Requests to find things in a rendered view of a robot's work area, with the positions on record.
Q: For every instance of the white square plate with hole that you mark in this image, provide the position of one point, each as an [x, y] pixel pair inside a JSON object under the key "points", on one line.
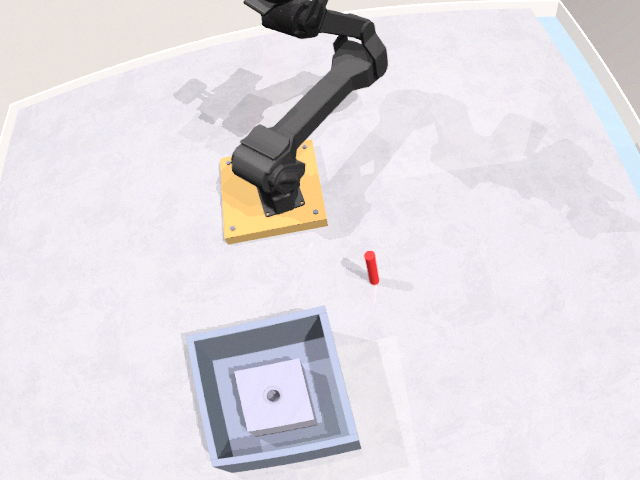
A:
{"points": [[258, 387]]}

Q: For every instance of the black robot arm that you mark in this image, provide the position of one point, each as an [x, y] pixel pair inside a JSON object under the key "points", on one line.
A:
{"points": [[266, 157]]}

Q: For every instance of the red peg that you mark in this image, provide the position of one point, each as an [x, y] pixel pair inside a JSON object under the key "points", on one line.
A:
{"points": [[371, 266]]}

